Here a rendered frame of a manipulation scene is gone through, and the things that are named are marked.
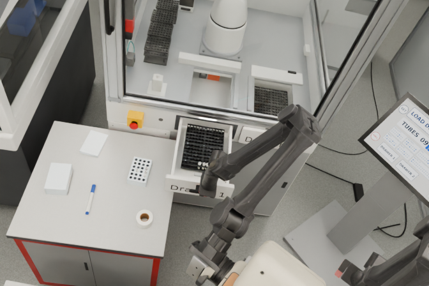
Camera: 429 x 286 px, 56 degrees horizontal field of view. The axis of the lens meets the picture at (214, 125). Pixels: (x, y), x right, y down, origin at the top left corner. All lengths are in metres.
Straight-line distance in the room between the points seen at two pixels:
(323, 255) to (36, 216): 1.72
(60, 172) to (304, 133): 1.09
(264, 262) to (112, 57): 1.01
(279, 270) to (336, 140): 2.30
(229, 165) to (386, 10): 0.74
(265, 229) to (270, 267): 1.62
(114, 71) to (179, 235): 1.22
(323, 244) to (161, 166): 1.29
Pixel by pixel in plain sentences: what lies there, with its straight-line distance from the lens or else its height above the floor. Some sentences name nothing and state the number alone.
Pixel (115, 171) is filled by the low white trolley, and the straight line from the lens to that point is 1.88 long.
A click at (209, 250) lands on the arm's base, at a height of 1.23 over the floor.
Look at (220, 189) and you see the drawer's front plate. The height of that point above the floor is 0.90.
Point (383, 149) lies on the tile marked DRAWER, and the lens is 2.00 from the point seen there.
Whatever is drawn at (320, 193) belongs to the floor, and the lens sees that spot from 2.97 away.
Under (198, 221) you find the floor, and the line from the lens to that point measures 2.63.
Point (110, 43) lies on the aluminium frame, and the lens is 1.63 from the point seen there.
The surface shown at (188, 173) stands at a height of 0.84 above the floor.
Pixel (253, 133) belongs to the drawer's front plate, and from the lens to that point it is 1.90.
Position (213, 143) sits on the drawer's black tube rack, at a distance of 1.83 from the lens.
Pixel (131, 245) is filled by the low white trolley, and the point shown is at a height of 0.76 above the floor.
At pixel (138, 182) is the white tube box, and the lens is 1.81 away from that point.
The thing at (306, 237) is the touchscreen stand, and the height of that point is 0.04.
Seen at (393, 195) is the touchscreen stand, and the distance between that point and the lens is 2.22.
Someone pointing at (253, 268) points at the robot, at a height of 1.37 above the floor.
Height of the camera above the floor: 2.37
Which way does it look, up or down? 51 degrees down
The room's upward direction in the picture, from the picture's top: 15 degrees clockwise
